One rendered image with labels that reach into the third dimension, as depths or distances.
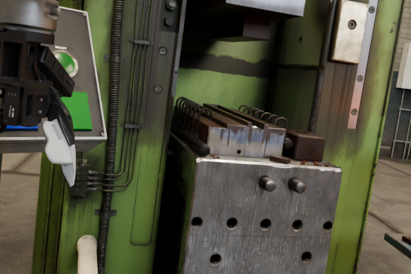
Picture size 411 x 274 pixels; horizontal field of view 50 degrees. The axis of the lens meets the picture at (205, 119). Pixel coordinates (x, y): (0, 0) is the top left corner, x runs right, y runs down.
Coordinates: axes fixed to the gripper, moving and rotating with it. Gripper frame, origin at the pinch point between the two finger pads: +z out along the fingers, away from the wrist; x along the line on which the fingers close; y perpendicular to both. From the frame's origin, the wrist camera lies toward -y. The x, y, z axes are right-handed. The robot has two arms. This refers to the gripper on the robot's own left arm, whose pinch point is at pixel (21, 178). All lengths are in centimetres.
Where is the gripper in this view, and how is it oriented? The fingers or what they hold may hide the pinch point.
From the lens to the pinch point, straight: 66.6
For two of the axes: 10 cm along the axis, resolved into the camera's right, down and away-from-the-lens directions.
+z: -1.3, 9.8, 1.2
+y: -1.2, 1.0, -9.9
